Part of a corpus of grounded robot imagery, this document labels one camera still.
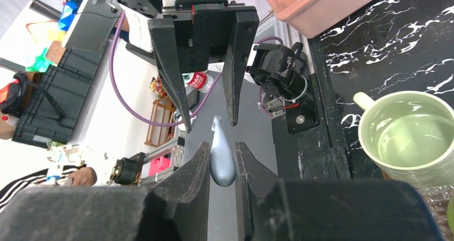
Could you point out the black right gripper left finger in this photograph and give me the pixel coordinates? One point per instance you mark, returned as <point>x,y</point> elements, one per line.
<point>174,209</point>

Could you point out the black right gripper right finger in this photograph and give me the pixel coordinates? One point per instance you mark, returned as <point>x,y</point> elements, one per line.
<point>270,207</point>

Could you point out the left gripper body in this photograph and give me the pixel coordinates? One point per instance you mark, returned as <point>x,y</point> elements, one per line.
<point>202,30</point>

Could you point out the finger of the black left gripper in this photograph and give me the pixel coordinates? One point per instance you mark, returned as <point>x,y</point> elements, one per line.
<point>244,27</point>
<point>162,32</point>

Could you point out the light green ceramic mug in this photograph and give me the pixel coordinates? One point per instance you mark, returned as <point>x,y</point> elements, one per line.
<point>409,136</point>

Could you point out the green toothpaste tube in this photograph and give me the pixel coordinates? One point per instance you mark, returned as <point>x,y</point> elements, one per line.
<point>450,213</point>

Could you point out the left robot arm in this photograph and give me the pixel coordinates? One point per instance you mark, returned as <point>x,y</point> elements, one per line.
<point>278,69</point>

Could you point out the person hand in background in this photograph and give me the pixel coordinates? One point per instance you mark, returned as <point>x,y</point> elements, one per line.
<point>85,176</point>

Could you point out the plastic water bottle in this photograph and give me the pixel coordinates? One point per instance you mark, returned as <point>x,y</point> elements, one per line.
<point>198,80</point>

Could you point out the grey monitor on desk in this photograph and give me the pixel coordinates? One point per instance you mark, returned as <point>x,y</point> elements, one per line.
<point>92,24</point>

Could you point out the pink plastic storage box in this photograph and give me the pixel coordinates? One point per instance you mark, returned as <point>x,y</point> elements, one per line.
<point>313,17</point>

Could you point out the black plastic crate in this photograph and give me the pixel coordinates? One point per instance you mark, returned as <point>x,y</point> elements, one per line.
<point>55,108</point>

